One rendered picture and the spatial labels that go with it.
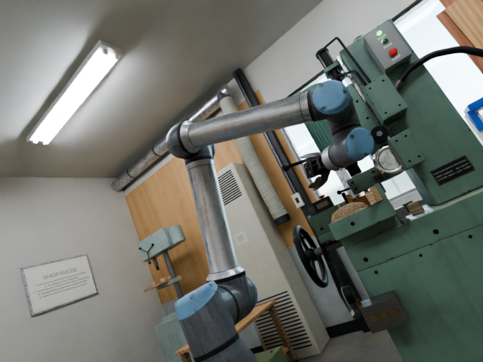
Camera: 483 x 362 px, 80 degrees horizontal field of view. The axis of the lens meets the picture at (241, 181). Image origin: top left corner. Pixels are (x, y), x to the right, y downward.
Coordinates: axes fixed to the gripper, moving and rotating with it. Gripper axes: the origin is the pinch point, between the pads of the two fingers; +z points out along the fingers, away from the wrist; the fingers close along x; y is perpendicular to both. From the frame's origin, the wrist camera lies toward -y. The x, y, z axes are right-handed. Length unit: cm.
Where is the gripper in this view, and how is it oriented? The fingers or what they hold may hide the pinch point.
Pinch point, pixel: (310, 173)
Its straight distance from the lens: 124.5
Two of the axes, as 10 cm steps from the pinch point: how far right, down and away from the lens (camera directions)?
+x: 2.3, 9.6, -1.8
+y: -9.4, 1.7, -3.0
